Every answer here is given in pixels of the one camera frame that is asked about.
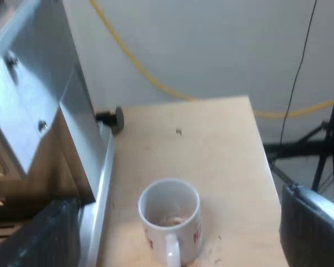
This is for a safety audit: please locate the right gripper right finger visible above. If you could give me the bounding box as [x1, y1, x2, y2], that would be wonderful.
[279, 182, 334, 267]

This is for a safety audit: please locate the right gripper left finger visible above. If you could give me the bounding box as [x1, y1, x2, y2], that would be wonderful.
[0, 198, 82, 267]

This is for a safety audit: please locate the steel espresso machine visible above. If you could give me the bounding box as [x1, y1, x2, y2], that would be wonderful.
[0, 0, 104, 240]

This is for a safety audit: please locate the black tripod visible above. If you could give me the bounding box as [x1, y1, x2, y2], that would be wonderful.
[263, 50, 334, 204]

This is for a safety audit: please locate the white mug with red print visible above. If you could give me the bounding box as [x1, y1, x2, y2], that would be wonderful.
[137, 178, 203, 267]

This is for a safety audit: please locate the thin black cable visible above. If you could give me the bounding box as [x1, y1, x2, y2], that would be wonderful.
[279, 0, 318, 146]

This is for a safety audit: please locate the yellow cable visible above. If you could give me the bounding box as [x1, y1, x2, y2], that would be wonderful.
[89, 0, 334, 119]

